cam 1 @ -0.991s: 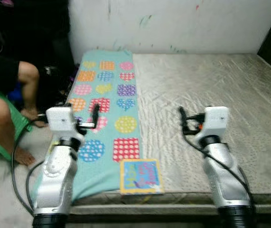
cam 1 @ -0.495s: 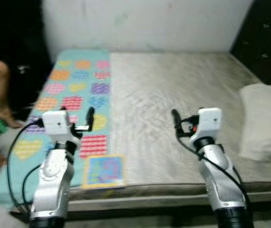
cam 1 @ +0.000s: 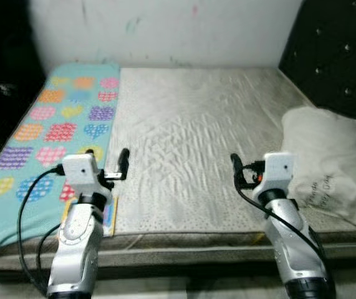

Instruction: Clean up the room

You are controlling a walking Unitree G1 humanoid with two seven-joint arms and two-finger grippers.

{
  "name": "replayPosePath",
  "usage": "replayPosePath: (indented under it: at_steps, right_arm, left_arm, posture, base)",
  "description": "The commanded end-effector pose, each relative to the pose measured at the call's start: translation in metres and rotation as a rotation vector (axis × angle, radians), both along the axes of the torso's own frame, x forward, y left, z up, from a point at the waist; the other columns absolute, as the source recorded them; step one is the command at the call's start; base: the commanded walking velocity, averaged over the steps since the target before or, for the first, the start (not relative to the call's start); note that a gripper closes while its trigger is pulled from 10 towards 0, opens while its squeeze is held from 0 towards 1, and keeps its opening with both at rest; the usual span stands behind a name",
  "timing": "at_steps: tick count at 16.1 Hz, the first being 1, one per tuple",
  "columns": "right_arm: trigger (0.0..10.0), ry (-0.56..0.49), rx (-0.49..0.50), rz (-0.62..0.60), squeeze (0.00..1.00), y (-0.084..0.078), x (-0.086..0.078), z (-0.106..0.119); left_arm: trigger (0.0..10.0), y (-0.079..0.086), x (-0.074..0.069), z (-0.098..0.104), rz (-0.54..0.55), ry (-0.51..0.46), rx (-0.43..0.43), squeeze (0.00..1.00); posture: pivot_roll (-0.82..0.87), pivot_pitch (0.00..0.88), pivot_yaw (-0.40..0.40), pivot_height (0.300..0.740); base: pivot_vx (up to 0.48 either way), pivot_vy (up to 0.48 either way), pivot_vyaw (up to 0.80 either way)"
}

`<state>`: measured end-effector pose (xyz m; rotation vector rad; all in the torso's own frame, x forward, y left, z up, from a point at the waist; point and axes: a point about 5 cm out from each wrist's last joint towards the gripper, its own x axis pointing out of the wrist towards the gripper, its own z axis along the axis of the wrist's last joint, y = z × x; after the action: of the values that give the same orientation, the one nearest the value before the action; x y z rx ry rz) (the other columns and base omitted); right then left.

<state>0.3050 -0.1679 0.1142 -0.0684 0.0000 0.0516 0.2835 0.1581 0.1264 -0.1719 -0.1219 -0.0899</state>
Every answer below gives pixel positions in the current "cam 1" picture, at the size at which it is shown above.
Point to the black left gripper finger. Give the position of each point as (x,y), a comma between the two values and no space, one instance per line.
(91,154)
(123,165)

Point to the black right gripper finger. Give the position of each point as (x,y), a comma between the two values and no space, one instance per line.
(237,169)

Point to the colourful children's book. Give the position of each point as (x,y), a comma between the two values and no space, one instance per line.
(110,215)

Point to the white pillow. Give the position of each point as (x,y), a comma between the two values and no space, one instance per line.
(327,149)

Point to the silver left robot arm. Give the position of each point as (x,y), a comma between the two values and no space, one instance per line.
(75,249)

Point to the teal blanket colourful shapes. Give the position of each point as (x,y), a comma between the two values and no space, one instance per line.
(72,112)

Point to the white quilted mattress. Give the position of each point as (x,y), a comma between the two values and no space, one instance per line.
(190,124)

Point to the black tufted headboard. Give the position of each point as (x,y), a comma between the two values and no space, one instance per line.
(333,50)

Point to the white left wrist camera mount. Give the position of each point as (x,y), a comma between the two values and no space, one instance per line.
(79,171)

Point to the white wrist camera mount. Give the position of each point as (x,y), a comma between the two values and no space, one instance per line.
(79,171)
(277,168)

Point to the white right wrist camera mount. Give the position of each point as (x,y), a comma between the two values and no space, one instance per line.
(277,168)

